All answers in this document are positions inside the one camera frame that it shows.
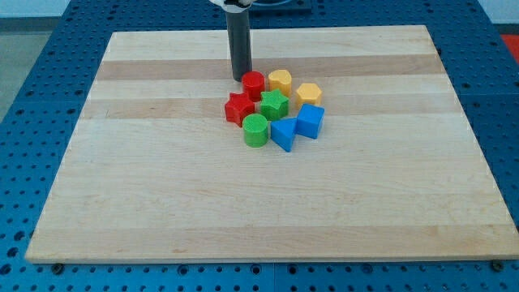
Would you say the yellow heart block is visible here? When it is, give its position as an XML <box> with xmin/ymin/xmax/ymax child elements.
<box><xmin>268</xmin><ymin>69</ymin><xmax>292</xmax><ymax>97</ymax></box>

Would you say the green cylinder block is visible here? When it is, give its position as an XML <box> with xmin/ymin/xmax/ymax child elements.
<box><xmin>242</xmin><ymin>114</ymin><xmax>268</xmax><ymax>148</ymax></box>

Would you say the blue triangle block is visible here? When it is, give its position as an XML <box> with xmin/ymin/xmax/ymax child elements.
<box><xmin>270</xmin><ymin>118</ymin><xmax>297</xmax><ymax>152</ymax></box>

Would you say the green star block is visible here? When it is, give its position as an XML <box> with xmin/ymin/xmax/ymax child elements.
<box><xmin>260</xmin><ymin>89</ymin><xmax>289</xmax><ymax>121</ymax></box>

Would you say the red star block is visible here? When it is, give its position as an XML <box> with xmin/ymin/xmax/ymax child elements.
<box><xmin>224</xmin><ymin>92</ymin><xmax>255</xmax><ymax>127</ymax></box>

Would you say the blue cube block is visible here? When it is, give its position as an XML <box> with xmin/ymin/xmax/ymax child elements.
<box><xmin>295</xmin><ymin>104</ymin><xmax>325</xmax><ymax>139</ymax></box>

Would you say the red cylinder block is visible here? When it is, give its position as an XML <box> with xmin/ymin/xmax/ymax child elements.
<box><xmin>242</xmin><ymin>71</ymin><xmax>265</xmax><ymax>102</ymax></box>

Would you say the yellow hexagon block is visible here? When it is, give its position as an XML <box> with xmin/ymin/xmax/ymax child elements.
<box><xmin>296</xmin><ymin>83</ymin><xmax>323</xmax><ymax>109</ymax></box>

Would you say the light wooden board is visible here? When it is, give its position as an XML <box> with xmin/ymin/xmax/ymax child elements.
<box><xmin>25</xmin><ymin>25</ymin><xmax>518</xmax><ymax>264</ymax></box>

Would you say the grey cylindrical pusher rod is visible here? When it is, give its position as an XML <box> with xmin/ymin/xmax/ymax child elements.
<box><xmin>226</xmin><ymin>10</ymin><xmax>252</xmax><ymax>82</ymax></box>

